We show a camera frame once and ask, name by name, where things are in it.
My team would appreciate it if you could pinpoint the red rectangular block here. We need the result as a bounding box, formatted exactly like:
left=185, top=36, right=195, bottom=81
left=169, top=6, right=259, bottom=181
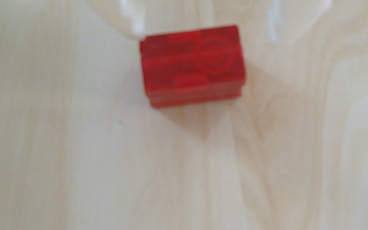
left=139, top=25, right=246, bottom=108

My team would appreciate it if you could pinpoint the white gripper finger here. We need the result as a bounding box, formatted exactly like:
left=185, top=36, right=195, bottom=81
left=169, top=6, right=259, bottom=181
left=86, top=0, right=146, bottom=39
left=268, top=0, right=332, bottom=45

